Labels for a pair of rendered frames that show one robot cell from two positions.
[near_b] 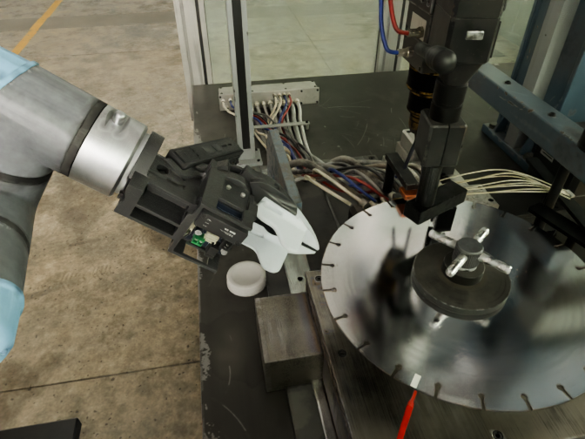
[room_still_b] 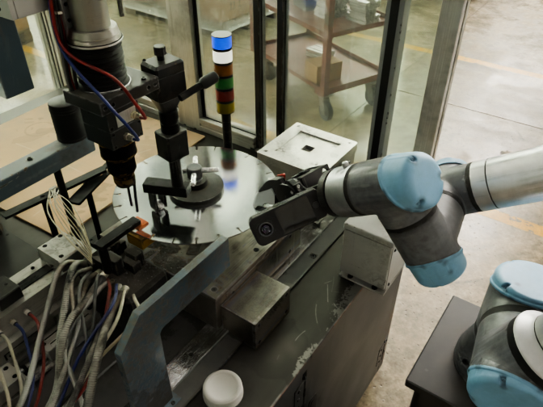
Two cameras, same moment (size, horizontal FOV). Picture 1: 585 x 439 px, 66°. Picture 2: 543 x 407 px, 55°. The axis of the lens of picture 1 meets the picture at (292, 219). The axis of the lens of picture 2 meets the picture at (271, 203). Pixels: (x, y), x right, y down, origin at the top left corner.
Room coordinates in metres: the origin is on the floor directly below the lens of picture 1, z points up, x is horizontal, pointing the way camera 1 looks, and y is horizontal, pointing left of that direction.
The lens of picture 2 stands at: (0.87, 0.51, 1.57)
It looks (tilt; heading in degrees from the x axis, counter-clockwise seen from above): 38 degrees down; 225
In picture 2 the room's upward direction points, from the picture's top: straight up
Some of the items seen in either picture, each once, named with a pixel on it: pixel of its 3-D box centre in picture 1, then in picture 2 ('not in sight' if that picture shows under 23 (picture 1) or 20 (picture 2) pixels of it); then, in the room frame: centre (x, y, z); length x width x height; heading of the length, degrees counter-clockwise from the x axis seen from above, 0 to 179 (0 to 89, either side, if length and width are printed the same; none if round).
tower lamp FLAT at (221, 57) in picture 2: not in sight; (222, 54); (0.14, -0.39, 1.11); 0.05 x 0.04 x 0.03; 100
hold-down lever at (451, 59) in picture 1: (449, 51); (191, 83); (0.40, -0.14, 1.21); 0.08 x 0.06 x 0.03; 10
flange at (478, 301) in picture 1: (461, 271); (195, 183); (0.38, -0.20, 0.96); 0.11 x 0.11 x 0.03
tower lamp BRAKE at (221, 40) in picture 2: not in sight; (221, 40); (0.14, -0.39, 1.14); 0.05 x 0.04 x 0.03; 100
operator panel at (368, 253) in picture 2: not in sight; (393, 224); (0.05, 0.07, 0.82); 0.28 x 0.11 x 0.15; 10
